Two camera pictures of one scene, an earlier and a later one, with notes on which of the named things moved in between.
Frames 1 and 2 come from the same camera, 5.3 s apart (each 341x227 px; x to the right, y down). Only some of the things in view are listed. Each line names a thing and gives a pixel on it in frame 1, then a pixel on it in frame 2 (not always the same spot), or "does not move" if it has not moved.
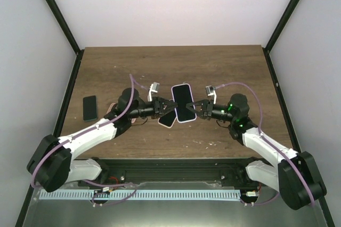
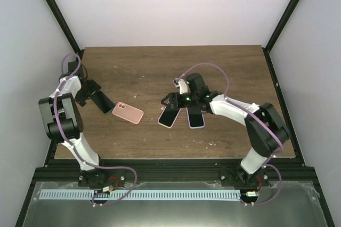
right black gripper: (209, 106) to (172, 97)
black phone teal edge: (90, 108) to (102, 102)
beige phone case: (168, 120) does not move
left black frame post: (56, 11) does not move
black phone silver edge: (168, 119) does not move
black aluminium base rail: (229, 170) does not move
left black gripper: (158, 106) to (94, 87)
